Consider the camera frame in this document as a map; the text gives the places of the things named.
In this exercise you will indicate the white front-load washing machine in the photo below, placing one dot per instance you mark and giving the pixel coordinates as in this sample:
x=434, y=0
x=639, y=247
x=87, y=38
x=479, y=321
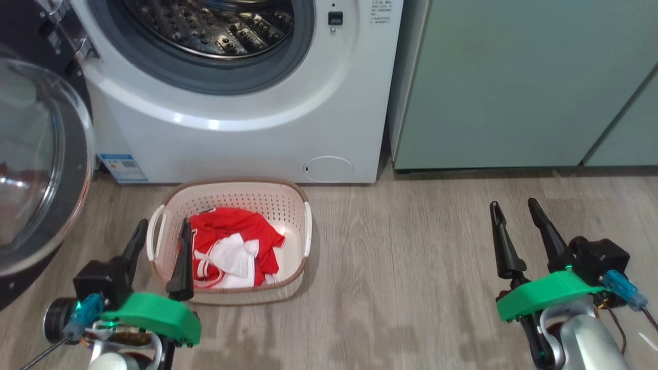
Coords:
x=231, y=144

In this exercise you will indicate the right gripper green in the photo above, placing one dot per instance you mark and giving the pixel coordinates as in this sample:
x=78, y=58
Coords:
x=545, y=293

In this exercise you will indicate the white garment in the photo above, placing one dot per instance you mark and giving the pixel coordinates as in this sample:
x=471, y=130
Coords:
x=231, y=257

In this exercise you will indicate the round filter cover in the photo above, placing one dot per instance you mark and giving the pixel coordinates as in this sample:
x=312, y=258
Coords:
x=329, y=168

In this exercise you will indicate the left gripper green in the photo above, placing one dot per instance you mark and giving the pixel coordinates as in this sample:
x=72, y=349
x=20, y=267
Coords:
x=154, y=313

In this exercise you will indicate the washing machine glass door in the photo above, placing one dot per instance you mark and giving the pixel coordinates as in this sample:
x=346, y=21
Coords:
x=31, y=154

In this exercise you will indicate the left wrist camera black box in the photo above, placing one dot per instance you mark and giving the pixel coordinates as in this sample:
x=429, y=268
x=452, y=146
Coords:
x=103, y=282

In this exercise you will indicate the blue energy label sticker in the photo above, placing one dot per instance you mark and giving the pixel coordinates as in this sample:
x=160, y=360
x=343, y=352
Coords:
x=123, y=168

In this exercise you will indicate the red jersey garment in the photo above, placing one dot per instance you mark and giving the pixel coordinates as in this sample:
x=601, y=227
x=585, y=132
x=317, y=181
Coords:
x=231, y=223

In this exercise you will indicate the cream perforated laundry basket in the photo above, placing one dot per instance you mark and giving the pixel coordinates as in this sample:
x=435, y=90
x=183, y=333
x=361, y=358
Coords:
x=288, y=205

